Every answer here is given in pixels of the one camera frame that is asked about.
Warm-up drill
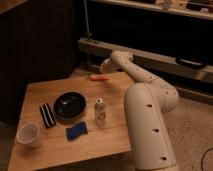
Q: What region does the metal vertical pole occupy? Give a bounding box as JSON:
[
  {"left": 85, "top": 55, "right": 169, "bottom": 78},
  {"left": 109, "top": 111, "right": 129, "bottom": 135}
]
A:
[{"left": 83, "top": 0, "right": 92, "bottom": 41}]

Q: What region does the clear plastic bottle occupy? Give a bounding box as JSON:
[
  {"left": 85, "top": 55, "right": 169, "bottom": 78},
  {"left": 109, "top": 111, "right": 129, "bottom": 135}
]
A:
[{"left": 94, "top": 98, "right": 106, "bottom": 126}]

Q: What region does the blue sponge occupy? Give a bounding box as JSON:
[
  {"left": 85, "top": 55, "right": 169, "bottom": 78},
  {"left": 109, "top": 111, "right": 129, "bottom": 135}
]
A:
[{"left": 66, "top": 122, "right": 88, "bottom": 141}]

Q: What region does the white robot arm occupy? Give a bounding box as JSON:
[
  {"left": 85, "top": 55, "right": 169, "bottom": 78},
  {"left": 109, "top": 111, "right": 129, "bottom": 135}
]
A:
[{"left": 100, "top": 51, "right": 180, "bottom": 171}]

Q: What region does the white ceramic cup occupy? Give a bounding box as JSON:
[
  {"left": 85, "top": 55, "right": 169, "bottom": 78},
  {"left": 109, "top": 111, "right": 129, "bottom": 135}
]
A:
[{"left": 16, "top": 123, "right": 42, "bottom": 147}]

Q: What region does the white baseboard rail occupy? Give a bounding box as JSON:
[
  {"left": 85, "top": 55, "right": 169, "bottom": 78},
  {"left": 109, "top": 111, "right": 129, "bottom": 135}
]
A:
[{"left": 78, "top": 38, "right": 213, "bottom": 84}]

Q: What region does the black handle object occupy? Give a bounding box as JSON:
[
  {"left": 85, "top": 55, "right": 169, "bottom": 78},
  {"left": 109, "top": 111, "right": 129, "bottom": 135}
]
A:
[{"left": 175, "top": 58, "right": 207, "bottom": 69}]

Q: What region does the white upper shelf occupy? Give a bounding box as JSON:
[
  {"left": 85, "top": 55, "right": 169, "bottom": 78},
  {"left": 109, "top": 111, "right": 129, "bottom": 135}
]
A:
[{"left": 91, "top": 0, "right": 213, "bottom": 21}]

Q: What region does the wooden table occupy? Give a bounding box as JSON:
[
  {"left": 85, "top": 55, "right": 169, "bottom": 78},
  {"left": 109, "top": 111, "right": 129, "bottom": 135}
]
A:
[{"left": 8, "top": 72, "right": 132, "bottom": 171}]

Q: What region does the black round bowl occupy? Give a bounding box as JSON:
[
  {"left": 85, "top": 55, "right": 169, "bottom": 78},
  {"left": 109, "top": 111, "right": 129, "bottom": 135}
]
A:
[{"left": 53, "top": 92, "right": 86, "bottom": 120}]

